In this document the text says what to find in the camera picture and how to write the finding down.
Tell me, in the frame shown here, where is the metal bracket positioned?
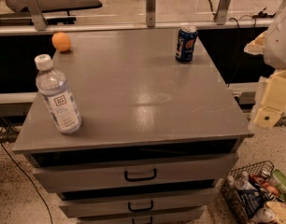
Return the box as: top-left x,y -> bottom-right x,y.
214,0 -> 231,25
146,0 -> 156,27
25,0 -> 47,31

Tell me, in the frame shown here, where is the bottom grey drawer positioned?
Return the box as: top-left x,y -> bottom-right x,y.
77,206 -> 204,224

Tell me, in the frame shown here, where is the blue soda can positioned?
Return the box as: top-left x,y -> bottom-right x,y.
176,23 -> 198,63

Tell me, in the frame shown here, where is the grey drawer cabinet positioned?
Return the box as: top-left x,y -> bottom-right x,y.
11,28 -> 254,224

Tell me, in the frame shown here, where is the green package in basket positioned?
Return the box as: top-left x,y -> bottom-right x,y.
269,169 -> 286,202

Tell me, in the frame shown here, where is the black floor cable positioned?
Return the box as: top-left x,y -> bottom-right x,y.
0,128 -> 54,224

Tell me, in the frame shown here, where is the small bottle in basket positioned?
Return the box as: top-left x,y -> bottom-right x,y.
235,171 -> 255,190

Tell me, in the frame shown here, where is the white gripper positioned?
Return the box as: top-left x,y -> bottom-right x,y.
244,7 -> 286,128

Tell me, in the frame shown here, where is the top grey drawer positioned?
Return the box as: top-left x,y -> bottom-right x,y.
34,153 -> 238,193

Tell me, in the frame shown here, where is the black wire basket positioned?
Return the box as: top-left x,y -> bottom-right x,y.
221,161 -> 276,224

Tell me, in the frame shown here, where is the left metal bracket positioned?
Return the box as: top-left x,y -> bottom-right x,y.
25,0 -> 47,31

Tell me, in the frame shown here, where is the right metal bracket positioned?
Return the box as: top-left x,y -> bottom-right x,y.
214,0 -> 231,25

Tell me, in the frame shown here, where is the middle grey drawer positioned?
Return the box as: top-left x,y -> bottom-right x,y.
60,188 -> 219,218

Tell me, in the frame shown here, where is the orange fruit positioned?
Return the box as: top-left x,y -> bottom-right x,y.
51,32 -> 71,52

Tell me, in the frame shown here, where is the clear plastic water bottle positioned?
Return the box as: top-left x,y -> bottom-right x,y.
35,54 -> 81,133

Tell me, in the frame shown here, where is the grey drawer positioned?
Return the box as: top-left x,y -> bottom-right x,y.
34,153 -> 238,193
60,188 -> 219,218
77,206 -> 204,224

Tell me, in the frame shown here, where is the dark bench in background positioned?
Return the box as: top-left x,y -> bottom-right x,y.
0,0 -> 102,26

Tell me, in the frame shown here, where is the red snack bag in basket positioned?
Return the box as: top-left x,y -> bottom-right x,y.
249,175 -> 279,197

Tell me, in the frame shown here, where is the middle metal bracket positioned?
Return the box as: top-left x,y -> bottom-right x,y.
146,0 -> 156,27

